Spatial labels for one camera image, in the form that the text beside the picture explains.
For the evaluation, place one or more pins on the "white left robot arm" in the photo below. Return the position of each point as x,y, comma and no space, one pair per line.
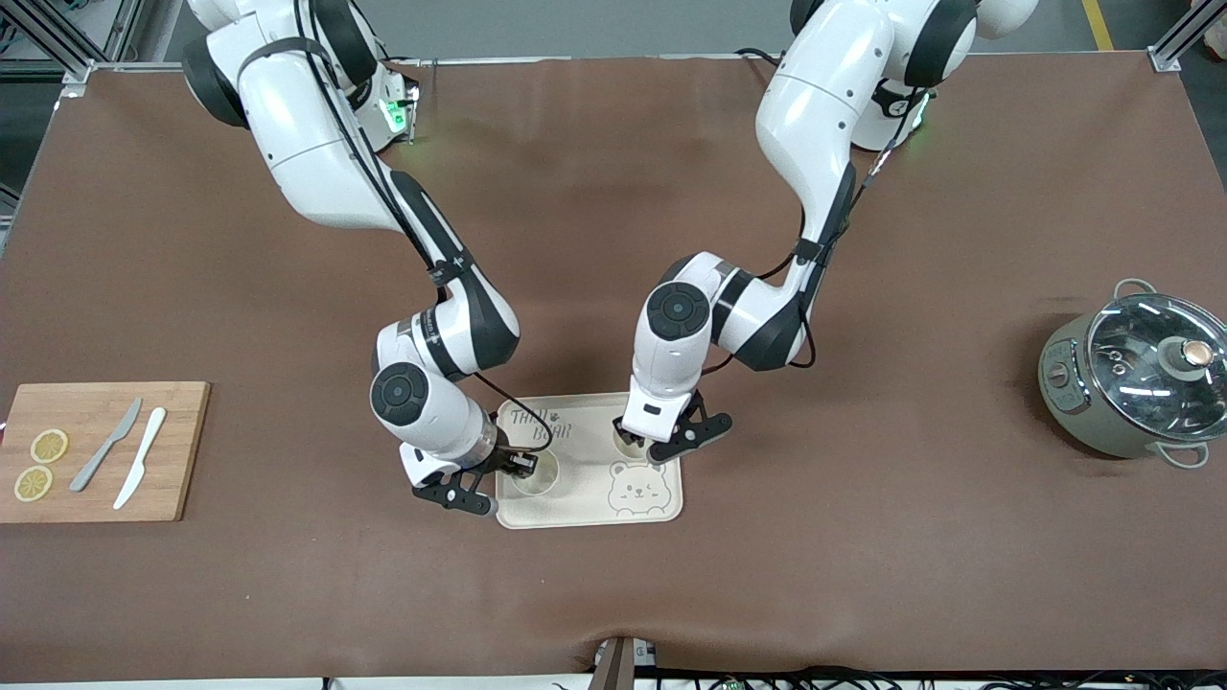
815,105

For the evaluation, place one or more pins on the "wooden cutting board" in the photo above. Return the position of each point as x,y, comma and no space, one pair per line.
182,450

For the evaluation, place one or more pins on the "white plastic knife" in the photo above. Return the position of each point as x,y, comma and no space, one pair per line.
142,455

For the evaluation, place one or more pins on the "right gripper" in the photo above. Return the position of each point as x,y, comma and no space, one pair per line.
506,461

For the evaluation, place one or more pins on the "grey plastic knife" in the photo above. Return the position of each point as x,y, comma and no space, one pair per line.
105,447

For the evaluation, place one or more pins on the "lemon slice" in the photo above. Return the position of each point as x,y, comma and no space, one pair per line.
34,483
49,446

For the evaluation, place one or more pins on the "white IKEA cup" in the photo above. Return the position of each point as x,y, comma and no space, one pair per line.
625,448
537,479

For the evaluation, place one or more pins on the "aluminium frame profile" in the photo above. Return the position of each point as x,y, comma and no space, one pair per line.
1184,34
72,38

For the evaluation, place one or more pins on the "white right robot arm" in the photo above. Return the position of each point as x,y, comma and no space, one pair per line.
307,125

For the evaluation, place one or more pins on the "grey-green electric pot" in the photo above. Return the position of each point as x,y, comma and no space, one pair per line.
1069,402

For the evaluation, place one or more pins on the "glass pot lid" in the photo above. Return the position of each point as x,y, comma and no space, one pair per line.
1150,374

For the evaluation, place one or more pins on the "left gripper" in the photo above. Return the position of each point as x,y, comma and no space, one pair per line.
632,438

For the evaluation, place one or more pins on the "beige bear print tray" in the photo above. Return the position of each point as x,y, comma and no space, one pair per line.
594,498

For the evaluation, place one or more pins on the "brown table mat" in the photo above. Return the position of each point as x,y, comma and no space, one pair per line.
613,575

